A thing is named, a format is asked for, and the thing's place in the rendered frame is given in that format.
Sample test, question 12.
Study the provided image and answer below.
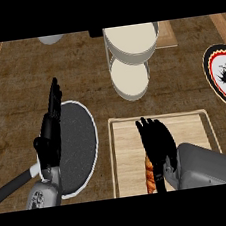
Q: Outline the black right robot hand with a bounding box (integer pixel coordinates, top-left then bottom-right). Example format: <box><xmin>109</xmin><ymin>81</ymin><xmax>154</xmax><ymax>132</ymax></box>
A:
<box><xmin>134</xmin><ymin>112</ymin><xmax>184</xmax><ymax>196</ymax></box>

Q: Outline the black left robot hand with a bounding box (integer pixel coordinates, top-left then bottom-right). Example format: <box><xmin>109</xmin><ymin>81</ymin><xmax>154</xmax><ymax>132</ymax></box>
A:
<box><xmin>24</xmin><ymin>76</ymin><xmax>73</xmax><ymax>172</ymax></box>

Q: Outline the pale wooden tray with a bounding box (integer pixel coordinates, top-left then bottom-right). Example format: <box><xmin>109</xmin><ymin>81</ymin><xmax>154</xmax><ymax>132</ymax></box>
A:
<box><xmin>103</xmin><ymin>104</ymin><xmax>226</xmax><ymax>200</ymax></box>

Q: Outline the golden brown croissant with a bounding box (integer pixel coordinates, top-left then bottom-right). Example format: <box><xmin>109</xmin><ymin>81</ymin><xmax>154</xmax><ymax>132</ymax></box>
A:
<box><xmin>142</xmin><ymin>153</ymin><xmax>158</xmax><ymax>195</ymax></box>

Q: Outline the white tiered basket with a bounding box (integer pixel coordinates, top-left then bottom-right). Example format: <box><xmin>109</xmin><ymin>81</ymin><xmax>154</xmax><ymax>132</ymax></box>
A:
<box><xmin>102</xmin><ymin>21</ymin><xmax>168</xmax><ymax>104</ymax></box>

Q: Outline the dark grey frying pan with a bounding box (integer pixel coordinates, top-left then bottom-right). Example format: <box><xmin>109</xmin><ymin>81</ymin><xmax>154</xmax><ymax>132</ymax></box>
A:
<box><xmin>0</xmin><ymin>97</ymin><xmax>106</xmax><ymax>209</ymax></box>

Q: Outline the decorated black-rimmed plate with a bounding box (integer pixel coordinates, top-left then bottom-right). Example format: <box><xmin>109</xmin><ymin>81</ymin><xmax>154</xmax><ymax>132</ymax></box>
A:
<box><xmin>199</xmin><ymin>43</ymin><xmax>226</xmax><ymax>117</ymax></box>

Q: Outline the pale grey round object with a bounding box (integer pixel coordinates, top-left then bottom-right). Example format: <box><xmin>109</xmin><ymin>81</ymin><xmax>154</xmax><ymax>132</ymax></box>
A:
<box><xmin>38</xmin><ymin>34</ymin><xmax>65</xmax><ymax>47</ymax></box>

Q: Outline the pale wooden cutting board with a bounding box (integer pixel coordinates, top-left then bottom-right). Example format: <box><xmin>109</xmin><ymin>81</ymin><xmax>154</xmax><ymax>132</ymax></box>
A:
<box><xmin>152</xmin><ymin>19</ymin><xmax>179</xmax><ymax>50</ymax></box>

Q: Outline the black block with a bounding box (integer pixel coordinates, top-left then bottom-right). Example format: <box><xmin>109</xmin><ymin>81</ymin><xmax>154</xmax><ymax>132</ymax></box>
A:
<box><xmin>88</xmin><ymin>29</ymin><xmax>105</xmax><ymax>39</ymax></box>

